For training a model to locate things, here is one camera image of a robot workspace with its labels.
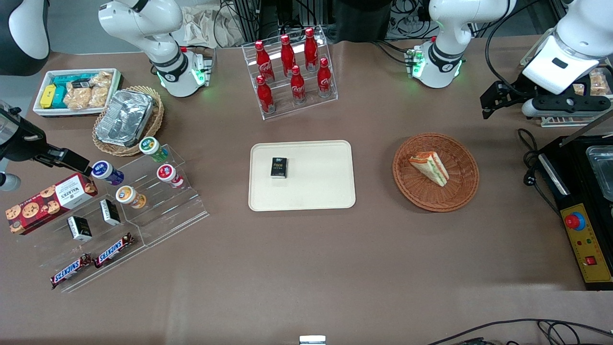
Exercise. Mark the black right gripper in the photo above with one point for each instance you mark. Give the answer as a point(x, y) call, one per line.
point(22, 145)

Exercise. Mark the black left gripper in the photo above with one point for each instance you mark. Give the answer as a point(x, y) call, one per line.
point(517, 88)

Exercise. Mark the triangular sandwich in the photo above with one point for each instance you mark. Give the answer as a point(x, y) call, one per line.
point(431, 167)

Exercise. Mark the white arm base connector block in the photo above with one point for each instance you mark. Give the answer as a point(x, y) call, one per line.
point(203, 69)
point(414, 62)

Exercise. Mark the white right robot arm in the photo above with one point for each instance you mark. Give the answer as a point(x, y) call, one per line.
point(143, 19)

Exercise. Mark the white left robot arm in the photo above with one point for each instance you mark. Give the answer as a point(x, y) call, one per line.
point(448, 28)

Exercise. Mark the aluminium foil tray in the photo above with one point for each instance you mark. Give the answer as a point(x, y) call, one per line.
point(124, 117)

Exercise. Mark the light oval wicker basket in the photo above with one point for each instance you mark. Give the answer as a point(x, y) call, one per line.
point(155, 120)

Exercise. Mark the brown round wicker basket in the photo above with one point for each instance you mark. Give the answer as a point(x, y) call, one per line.
point(459, 191)

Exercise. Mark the steel machine tray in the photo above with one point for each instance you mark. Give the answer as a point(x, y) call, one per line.
point(603, 172)

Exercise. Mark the cream plastic tray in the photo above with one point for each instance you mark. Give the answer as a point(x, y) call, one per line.
point(316, 187)

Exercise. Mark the blue lid snack cup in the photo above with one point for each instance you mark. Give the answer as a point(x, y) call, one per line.
point(106, 172)

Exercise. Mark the red Walkers cookie box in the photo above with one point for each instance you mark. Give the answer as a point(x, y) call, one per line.
point(48, 201)

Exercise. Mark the white plastic bin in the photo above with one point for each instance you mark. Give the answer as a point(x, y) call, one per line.
point(40, 111)

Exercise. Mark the teal snack box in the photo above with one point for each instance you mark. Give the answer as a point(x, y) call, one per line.
point(60, 98)
point(69, 78)

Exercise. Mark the clear bag of crackers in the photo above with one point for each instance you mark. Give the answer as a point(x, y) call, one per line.
point(100, 88)
point(77, 98)

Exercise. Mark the yellow small box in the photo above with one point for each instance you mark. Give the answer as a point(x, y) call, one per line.
point(48, 97)

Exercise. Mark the small black white box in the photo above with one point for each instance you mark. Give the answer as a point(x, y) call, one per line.
point(110, 212)
point(79, 228)

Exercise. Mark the orange snack cup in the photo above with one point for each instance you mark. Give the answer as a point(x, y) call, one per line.
point(129, 196)

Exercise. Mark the green lid snack cup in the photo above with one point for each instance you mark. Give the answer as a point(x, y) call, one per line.
point(152, 147)

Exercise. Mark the clear acrylic stepped stand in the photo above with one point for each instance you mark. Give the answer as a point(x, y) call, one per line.
point(57, 249)
point(177, 211)

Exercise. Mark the Snickers chocolate bar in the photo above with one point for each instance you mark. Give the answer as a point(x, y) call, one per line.
point(114, 250)
point(71, 271)

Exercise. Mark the red lid snack cup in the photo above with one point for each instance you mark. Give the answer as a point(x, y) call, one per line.
point(168, 175)

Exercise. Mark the clear packet of biscuits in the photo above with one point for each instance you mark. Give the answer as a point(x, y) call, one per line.
point(599, 81)

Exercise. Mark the black sealing machine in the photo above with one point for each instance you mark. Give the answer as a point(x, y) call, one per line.
point(574, 182)

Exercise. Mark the red emergency stop button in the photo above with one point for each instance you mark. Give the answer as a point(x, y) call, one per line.
point(573, 221)

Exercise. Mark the red cola bottle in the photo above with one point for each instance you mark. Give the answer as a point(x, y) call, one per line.
point(298, 86)
point(264, 62)
point(324, 79)
point(287, 55)
point(311, 48)
point(265, 96)

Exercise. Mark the yellow control panel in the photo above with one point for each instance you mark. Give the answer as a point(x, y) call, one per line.
point(586, 249)

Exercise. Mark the crumpled beige paper bag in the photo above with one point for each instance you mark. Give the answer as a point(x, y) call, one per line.
point(206, 26)

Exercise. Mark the clear acrylic bottle rack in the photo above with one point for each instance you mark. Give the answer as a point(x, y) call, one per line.
point(287, 108)

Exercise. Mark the small black Face box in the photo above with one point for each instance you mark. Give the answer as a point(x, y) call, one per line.
point(278, 167)

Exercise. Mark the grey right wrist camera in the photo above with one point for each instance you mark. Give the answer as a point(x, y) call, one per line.
point(8, 182)

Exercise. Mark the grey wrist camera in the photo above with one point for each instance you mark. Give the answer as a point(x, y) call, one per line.
point(8, 182)
point(565, 109)

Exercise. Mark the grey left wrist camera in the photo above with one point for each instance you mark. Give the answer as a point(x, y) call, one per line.
point(565, 109)

